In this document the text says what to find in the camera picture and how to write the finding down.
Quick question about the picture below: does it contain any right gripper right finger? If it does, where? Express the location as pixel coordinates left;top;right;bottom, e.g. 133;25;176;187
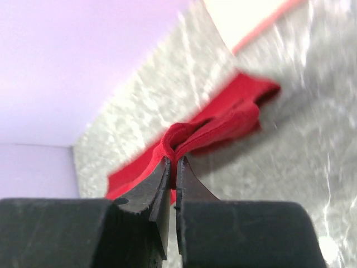
176;157;326;268

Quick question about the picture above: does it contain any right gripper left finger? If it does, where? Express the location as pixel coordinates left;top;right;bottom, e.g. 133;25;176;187
1;158;171;267

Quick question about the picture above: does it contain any red t shirt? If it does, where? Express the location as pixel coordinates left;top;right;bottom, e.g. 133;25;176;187
105;73;281;202

